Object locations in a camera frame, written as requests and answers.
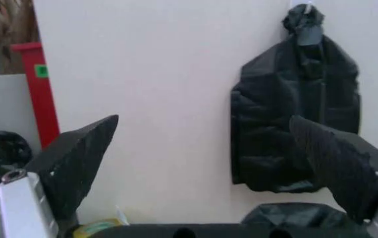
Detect black hanging garbage bag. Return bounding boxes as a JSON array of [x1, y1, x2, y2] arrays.
[[229, 4, 363, 193]]

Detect red post with green label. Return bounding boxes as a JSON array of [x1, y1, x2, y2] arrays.
[[10, 42, 61, 151]]

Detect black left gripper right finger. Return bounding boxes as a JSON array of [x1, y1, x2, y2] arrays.
[[288, 115, 378, 238]]

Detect black crumpled garbage bag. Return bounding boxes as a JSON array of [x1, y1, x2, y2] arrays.
[[0, 129, 34, 199]]

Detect brown dried branches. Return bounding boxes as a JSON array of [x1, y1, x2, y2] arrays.
[[0, 0, 41, 74]]

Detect yellow and white wrapper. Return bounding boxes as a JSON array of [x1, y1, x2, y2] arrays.
[[72, 205, 130, 238]]

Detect black bag-lined trash bin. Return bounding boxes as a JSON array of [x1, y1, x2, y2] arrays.
[[241, 202, 368, 238]]

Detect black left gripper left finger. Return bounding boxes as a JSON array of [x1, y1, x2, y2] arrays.
[[0, 114, 120, 238]]

